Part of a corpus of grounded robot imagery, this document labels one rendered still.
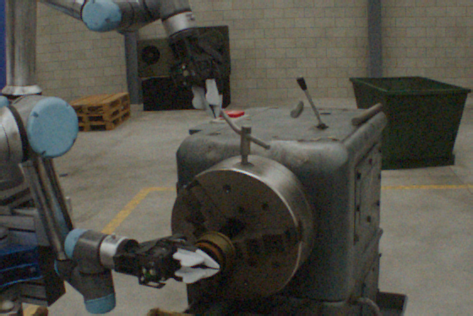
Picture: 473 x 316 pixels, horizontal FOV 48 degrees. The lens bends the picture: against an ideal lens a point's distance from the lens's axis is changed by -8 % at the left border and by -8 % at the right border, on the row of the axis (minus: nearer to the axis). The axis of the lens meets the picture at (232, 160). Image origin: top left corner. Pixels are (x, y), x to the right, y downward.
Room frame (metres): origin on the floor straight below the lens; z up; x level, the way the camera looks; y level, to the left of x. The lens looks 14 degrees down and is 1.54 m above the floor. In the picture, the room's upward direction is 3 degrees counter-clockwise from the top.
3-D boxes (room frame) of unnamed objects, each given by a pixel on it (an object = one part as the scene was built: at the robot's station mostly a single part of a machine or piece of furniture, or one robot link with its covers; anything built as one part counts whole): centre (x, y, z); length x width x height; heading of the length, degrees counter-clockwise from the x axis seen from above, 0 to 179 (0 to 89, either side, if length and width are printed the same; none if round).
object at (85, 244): (1.12, 0.32, 1.08); 0.11 x 0.08 x 0.09; 63
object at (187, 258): (1.00, 0.09, 1.10); 0.09 x 0.06 x 0.03; 63
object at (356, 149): (1.57, -0.17, 1.06); 0.59 x 0.48 x 0.39; 154
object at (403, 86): (5.90, -1.92, 0.43); 1.34 x 0.94 x 0.85; 3
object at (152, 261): (1.04, 0.18, 1.08); 0.12 x 0.09 x 0.08; 63
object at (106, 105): (9.12, 2.21, 0.22); 1.25 x 0.86 x 0.44; 174
